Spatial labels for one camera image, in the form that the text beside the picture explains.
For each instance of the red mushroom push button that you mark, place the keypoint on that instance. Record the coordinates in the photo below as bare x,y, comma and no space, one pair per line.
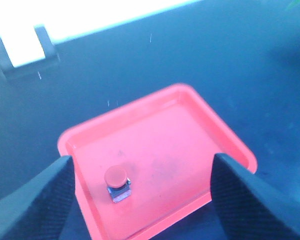
117,183

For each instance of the white wall power socket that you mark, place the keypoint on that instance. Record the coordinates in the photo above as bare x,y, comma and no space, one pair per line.
26,52

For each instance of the red plastic tray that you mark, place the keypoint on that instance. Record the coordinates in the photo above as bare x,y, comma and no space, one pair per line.
166,141

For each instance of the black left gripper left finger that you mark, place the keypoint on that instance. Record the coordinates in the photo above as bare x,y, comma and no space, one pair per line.
39,209

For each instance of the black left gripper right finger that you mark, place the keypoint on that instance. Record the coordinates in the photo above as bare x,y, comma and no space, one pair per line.
249,208

